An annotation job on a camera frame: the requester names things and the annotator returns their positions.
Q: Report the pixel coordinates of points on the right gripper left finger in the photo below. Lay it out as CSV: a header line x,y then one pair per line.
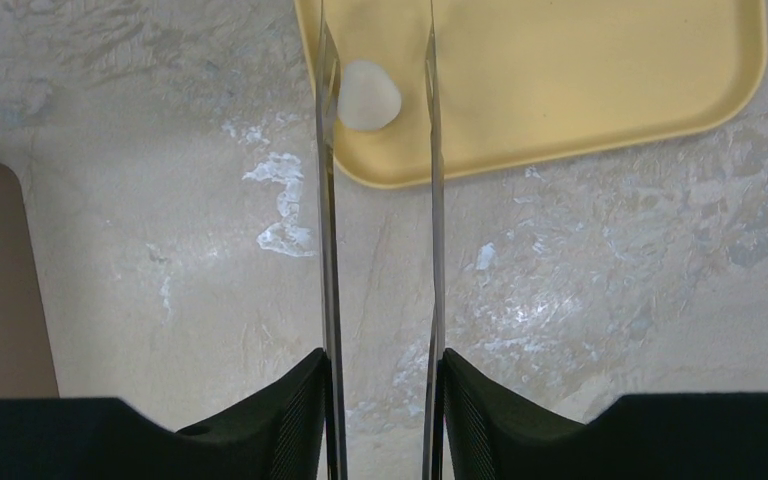
x,y
275,433

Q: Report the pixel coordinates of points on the metal tweezers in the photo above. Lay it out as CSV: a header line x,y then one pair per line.
x,y
327,77

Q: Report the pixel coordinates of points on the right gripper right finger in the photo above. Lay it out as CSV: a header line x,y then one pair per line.
x,y
494,433

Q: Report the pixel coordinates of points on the white chocolate piece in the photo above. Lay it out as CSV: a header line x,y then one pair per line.
x,y
368,99

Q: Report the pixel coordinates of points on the yellow plastic tray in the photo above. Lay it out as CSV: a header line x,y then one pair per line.
x,y
523,82

